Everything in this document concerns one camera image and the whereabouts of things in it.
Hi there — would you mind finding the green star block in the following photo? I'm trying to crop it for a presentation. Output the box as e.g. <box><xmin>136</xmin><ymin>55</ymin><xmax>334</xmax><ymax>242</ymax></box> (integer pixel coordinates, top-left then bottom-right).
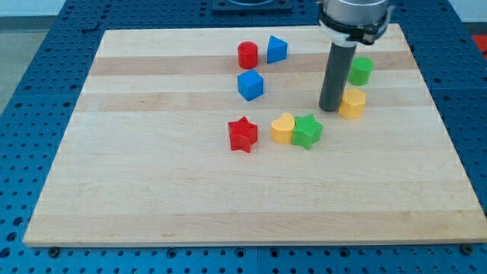
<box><xmin>291</xmin><ymin>114</ymin><xmax>323</xmax><ymax>150</ymax></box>

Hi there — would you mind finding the yellow heart block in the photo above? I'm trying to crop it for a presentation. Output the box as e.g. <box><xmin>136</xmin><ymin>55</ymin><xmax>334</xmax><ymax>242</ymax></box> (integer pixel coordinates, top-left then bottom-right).
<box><xmin>270</xmin><ymin>113</ymin><xmax>295</xmax><ymax>145</ymax></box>

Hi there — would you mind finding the blue triangular prism block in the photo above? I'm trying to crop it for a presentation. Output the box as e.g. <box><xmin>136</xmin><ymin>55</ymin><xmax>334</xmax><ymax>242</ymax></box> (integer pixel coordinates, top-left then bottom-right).
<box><xmin>266</xmin><ymin>36</ymin><xmax>288</xmax><ymax>64</ymax></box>

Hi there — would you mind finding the red star block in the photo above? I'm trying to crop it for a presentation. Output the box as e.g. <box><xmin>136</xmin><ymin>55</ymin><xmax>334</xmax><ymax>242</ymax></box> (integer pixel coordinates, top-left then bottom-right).
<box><xmin>228</xmin><ymin>116</ymin><xmax>258</xmax><ymax>153</ymax></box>

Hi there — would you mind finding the wooden board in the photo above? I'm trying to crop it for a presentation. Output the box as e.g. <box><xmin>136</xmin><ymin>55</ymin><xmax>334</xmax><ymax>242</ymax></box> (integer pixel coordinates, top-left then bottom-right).
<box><xmin>24</xmin><ymin>24</ymin><xmax>486</xmax><ymax>247</ymax></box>

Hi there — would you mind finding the red cylinder block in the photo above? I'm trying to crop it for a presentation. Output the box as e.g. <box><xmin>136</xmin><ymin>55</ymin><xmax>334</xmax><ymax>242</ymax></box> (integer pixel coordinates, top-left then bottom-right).
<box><xmin>237</xmin><ymin>41</ymin><xmax>258</xmax><ymax>69</ymax></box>

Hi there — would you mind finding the blue cube block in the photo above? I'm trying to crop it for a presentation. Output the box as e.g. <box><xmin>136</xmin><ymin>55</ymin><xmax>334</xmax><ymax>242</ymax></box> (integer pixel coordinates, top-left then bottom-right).
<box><xmin>237</xmin><ymin>69</ymin><xmax>264</xmax><ymax>101</ymax></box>

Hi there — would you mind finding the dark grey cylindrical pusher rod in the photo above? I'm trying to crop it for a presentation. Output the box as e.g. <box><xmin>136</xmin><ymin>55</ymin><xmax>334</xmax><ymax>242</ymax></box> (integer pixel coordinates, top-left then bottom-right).
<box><xmin>319</xmin><ymin>43</ymin><xmax>357</xmax><ymax>112</ymax></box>

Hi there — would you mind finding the green cylinder block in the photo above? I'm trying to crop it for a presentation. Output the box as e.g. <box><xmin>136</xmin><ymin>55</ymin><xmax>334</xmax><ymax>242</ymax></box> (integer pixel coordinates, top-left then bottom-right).
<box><xmin>348</xmin><ymin>56</ymin><xmax>374</xmax><ymax>86</ymax></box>

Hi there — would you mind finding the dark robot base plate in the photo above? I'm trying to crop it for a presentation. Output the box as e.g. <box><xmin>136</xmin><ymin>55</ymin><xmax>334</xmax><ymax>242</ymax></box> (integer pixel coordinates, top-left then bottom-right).
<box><xmin>212</xmin><ymin>0</ymin><xmax>293</xmax><ymax>13</ymax></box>

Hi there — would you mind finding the red object at right edge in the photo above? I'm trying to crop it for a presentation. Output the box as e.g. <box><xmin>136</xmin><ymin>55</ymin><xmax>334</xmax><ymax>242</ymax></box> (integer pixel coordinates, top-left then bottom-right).
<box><xmin>472</xmin><ymin>34</ymin><xmax>487</xmax><ymax>59</ymax></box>

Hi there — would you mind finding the yellow hexagon block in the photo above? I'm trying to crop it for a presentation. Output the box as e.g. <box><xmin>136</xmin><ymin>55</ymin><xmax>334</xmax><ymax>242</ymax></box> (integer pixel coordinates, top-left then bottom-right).
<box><xmin>338</xmin><ymin>88</ymin><xmax>367</xmax><ymax>119</ymax></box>

